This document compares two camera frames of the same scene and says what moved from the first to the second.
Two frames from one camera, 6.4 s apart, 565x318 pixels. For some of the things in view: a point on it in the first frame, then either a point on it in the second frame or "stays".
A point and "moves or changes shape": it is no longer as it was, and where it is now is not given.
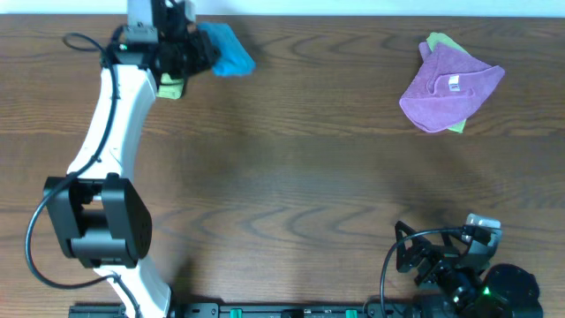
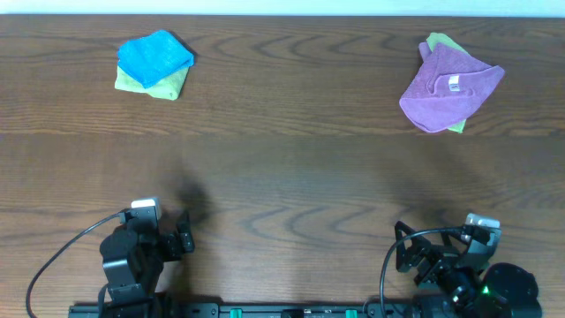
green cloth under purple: x=435 y=39 stays
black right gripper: x=442 y=258 stays
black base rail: x=249 y=311 stays
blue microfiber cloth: x=233 y=57 moves or changes shape
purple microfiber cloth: x=449 y=87 stays
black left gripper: x=203 y=50 → x=175 y=241
